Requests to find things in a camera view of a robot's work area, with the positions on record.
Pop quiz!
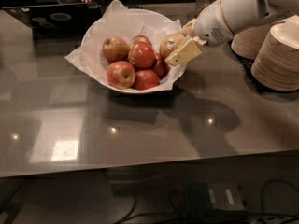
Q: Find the black cable on floor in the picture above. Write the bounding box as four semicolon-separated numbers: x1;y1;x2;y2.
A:
113;179;299;224

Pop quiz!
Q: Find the yellow-red apple with sticker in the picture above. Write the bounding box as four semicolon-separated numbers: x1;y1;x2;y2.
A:
159;34;184;59

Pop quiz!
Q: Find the dark power adapter box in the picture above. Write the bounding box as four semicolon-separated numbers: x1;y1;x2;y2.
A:
183;182;248;214

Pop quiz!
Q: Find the red apple at back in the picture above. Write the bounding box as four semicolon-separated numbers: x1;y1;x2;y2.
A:
129;35;152;49

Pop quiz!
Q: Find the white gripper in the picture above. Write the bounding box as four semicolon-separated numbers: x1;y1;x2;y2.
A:
165;0;234;66

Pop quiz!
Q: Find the red-yellow apple front left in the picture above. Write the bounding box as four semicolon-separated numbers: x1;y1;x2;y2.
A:
106;61;135;90

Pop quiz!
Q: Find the yellow-red apple back left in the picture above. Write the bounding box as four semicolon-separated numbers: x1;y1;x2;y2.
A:
102;35;129;63

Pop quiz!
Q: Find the white paper liner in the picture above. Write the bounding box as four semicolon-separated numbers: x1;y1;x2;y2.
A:
64;0;188;93

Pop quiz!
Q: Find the near stack of paper plates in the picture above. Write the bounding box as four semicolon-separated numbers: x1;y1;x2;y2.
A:
251;16;299;91

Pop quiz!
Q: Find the red apple centre top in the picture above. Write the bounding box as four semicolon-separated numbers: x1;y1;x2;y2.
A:
128;42;156;69

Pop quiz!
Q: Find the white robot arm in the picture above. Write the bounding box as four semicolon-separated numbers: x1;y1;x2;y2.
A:
165;0;299;66

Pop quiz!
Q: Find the black tray mat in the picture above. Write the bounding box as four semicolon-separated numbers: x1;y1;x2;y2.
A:
235;45;299;92

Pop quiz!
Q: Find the dark red hidden apple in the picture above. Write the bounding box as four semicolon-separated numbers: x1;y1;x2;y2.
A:
151;53;170;79

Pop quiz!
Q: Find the black laptop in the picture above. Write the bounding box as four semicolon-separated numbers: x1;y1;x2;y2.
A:
3;2;102;32

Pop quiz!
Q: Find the red apple front centre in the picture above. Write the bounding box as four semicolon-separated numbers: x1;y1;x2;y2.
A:
133;69;160;91

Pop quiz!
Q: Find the white bowl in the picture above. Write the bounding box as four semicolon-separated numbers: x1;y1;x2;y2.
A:
80;8;190;95

